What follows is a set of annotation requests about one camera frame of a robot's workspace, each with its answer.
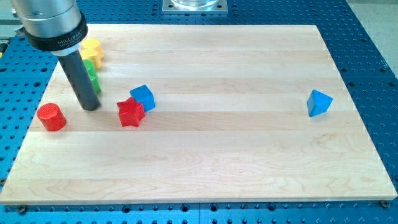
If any black Millibar tool changer ring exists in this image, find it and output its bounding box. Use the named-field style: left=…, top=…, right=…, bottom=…
left=24, top=11, right=88, bottom=52

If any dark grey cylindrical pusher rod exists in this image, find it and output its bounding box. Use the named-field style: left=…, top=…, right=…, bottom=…
left=57, top=50, right=100, bottom=111

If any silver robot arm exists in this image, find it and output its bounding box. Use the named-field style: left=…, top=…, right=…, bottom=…
left=11, top=0, right=100, bottom=111

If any red star block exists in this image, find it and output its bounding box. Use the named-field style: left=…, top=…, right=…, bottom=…
left=117, top=97, right=145, bottom=127

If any green block rear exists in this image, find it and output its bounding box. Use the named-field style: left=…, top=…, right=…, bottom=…
left=83, top=59, right=98, bottom=78

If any green block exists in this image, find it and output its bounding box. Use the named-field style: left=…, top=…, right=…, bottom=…
left=83, top=59, right=98, bottom=78
left=90, top=76, right=101, bottom=93

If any yellow block front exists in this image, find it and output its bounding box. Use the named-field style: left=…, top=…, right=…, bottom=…
left=80, top=49, right=103, bottom=68

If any yellow block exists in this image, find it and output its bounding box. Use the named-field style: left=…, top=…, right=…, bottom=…
left=81, top=38, right=104, bottom=59
left=80, top=49, right=103, bottom=68

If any yellow block rear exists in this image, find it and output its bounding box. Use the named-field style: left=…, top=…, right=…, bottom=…
left=81, top=38, right=104, bottom=59

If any green block front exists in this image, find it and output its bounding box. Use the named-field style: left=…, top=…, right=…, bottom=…
left=90, top=76, right=101, bottom=93

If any red cylinder block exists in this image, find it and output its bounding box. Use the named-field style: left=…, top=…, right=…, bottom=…
left=37, top=103, right=67, bottom=131

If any blue cube block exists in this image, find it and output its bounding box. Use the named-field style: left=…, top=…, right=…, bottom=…
left=129, top=85, right=155, bottom=111

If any wooden board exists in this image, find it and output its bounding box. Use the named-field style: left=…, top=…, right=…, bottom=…
left=1, top=24, right=397, bottom=205

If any blue triangular prism block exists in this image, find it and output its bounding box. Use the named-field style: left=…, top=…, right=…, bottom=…
left=307, top=90, right=333, bottom=117

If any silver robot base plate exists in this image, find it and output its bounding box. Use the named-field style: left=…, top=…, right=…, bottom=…
left=162, top=0, right=228, bottom=15

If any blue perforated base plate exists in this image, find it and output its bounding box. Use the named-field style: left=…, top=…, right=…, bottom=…
left=1, top=0, right=397, bottom=223

